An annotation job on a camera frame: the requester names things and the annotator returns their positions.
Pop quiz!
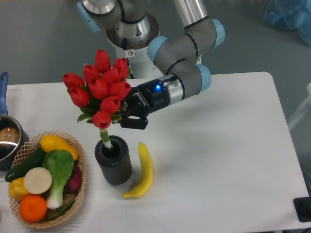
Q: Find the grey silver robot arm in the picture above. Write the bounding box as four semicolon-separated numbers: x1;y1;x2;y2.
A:
77;0;225;129

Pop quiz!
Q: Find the orange fruit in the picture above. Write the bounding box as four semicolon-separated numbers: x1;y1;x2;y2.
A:
19;195;47;222

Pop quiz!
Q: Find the dark grey ribbed vase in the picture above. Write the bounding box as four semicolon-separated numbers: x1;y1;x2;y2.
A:
94;135;132;185

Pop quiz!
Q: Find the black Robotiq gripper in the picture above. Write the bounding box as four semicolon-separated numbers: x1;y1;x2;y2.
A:
119;79;172;130

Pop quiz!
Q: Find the cream round radish slice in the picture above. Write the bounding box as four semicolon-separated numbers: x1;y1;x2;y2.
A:
23;167;52;195

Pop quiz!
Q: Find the green bok choy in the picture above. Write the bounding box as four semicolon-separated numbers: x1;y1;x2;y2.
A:
42;150;74;210

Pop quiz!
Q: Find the black device at edge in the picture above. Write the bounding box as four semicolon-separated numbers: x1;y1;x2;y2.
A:
293;197;311;222

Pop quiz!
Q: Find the yellow squash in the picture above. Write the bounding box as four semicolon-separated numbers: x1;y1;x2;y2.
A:
40;134;79;161

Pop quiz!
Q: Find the white metal frame right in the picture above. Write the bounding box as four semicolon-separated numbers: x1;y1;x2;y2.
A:
287;83;311;131

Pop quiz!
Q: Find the yellow bell pepper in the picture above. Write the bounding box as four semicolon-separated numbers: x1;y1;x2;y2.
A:
9;177;31;200

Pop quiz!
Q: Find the blue saucepan with lid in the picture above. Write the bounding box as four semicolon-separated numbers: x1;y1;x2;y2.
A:
0;72;29;171

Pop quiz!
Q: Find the blue plastic bag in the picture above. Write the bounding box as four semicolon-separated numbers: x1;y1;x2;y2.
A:
265;0;311;45

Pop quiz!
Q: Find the green chili pepper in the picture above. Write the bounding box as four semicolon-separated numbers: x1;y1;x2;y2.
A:
46;199;75;221

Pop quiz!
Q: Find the woven wicker basket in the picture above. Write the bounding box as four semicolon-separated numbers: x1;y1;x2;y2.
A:
9;131;86;229

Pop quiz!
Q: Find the purple sweet potato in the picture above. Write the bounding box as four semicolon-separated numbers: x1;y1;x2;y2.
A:
67;163;82;192

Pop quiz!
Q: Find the dark green cucumber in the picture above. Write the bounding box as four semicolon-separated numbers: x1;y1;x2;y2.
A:
4;146;46;183

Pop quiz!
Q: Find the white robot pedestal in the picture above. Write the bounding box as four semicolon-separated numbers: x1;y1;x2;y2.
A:
84;12;204;82

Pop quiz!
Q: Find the yellow plastic banana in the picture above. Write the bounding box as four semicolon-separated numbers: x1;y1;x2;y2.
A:
122;142;153;199

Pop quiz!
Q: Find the red tulip bouquet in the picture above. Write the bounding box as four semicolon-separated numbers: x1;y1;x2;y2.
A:
63;49;131;150

